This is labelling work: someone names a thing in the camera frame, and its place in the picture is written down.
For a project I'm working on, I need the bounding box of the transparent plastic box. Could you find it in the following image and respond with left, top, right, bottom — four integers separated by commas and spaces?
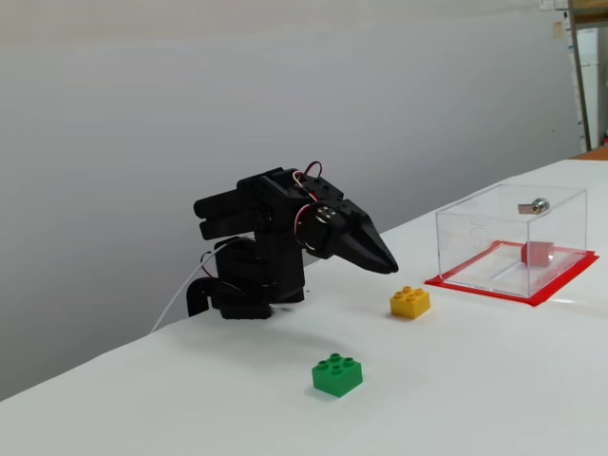
434, 183, 588, 299

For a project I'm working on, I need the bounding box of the yellow lego brick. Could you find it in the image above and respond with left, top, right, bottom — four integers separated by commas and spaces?
389, 285, 432, 320

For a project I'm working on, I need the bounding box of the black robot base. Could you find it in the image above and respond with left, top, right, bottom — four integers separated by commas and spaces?
211, 237, 305, 320

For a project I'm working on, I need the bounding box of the red white servo wire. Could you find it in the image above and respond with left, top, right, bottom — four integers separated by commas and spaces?
291, 161, 330, 249

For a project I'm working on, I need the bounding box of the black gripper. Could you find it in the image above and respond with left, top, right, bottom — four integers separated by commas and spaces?
293, 197, 400, 276

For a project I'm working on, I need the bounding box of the red lego brick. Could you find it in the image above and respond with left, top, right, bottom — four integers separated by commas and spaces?
520, 240, 557, 269

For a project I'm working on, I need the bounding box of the metal rack post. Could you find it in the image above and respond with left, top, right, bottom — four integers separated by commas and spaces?
567, 0, 593, 152

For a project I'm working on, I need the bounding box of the white refrigerator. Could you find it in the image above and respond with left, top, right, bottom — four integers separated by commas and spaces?
575, 26, 600, 149

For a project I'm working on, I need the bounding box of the red tape base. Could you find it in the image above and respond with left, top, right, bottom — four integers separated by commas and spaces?
424, 239, 599, 309

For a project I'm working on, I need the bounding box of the metal cam lock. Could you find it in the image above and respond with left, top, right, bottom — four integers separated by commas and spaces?
516, 197, 551, 217

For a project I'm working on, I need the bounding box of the black table clamp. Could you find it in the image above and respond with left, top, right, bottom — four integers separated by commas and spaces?
183, 277, 220, 318

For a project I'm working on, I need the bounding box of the white cable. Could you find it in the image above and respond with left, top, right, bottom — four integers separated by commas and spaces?
149, 236, 248, 334

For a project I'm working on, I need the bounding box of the green lego brick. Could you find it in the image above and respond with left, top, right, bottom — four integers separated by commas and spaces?
311, 352, 364, 399

